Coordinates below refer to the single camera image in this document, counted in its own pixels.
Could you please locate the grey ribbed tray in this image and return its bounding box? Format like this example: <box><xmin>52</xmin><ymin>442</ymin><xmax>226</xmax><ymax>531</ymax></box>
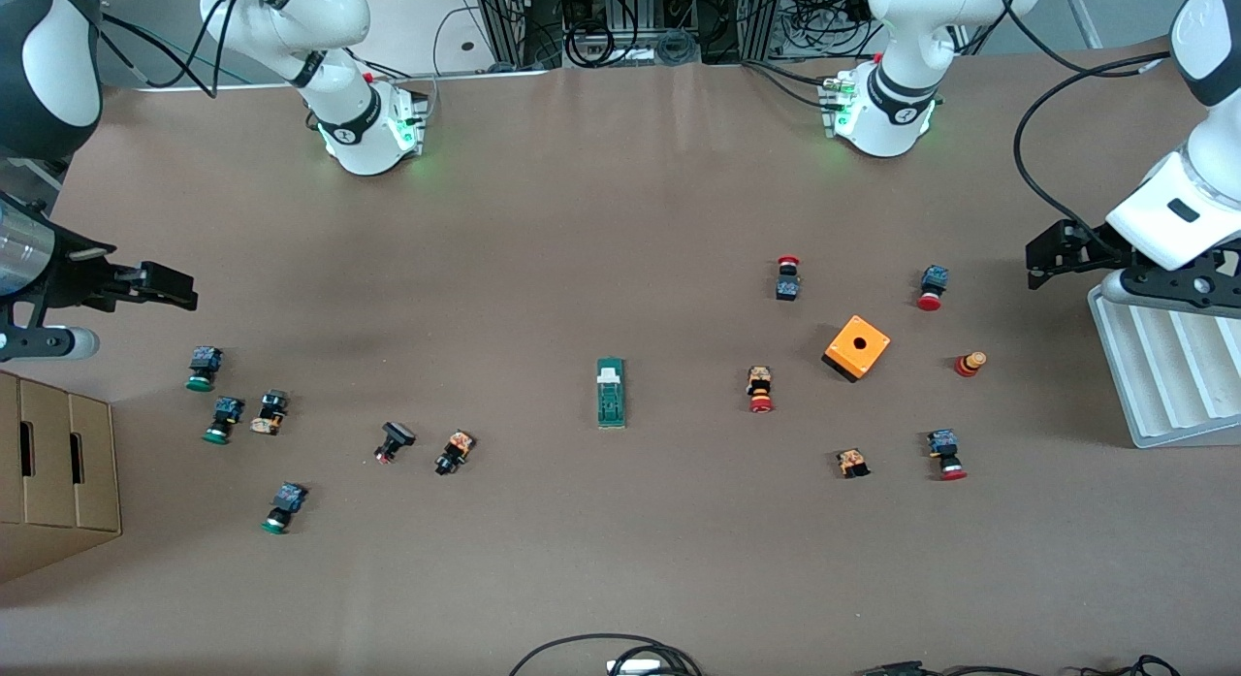
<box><xmin>1088</xmin><ymin>269</ymin><xmax>1241</xmax><ymax>450</ymax></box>

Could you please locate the orange button enclosure box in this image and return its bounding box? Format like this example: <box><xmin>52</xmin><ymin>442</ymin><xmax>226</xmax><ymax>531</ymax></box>
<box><xmin>821</xmin><ymin>314</ymin><xmax>892</xmax><ymax>384</ymax></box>

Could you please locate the black equipment rack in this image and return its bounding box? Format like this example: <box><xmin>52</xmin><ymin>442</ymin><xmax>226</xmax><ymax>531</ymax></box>
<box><xmin>472</xmin><ymin>0</ymin><xmax>791</xmax><ymax>71</ymax></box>

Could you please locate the green button with blue block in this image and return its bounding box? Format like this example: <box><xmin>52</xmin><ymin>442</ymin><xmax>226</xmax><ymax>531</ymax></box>
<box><xmin>186</xmin><ymin>345</ymin><xmax>225</xmax><ymax>394</ymax></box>
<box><xmin>260</xmin><ymin>482</ymin><xmax>309</xmax><ymax>535</ymax></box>
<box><xmin>202</xmin><ymin>396</ymin><xmax>245</xmax><ymax>445</ymax></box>

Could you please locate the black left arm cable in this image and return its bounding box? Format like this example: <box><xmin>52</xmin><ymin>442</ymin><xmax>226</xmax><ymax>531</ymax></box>
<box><xmin>1013</xmin><ymin>50</ymin><xmax>1174</xmax><ymax>255</ymax></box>

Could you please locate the black square-head button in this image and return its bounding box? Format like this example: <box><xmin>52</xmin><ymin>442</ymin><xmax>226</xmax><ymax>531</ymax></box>
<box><xmin>374</xmin><ymin>421</ymin><xmax>417</xmax><ymax>465</ymax></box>

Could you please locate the thin black cable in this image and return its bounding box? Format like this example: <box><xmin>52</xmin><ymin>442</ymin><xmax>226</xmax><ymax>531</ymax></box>
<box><xmin>921</xmin><ymin>655</ymin><xmax>1182</xmax><ymax>676</ymax></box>

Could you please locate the black looped cable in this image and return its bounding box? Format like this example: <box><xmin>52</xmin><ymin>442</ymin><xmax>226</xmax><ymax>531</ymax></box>
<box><xmin>508</xmin><ymin>633</ymin><xmax>705</xmax><ymax>676</ymax></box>

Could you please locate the brown cardboard box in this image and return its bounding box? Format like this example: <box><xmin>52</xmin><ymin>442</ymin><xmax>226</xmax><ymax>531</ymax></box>
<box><xmin>0</xmin><ymin>370</ymin><xmax>123</xmax><ymax>586</ymax></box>

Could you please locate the tangle of black cables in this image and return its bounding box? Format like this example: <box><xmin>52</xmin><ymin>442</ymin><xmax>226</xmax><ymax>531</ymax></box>
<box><xmin>776</xmin><ymin>0</ymin><xmax>878</xmax><ymax>58</ymax></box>

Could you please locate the black button with orange block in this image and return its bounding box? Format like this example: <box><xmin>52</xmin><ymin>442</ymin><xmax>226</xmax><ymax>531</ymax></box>
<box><xmin>249</xmin><ymin>390</ymin><xmax>290</xmax><ymax>436</ymax></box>
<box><xmin>434</xmin><ymin>430</ymin><xmax>476</xmax><ymax>477</ymax></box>

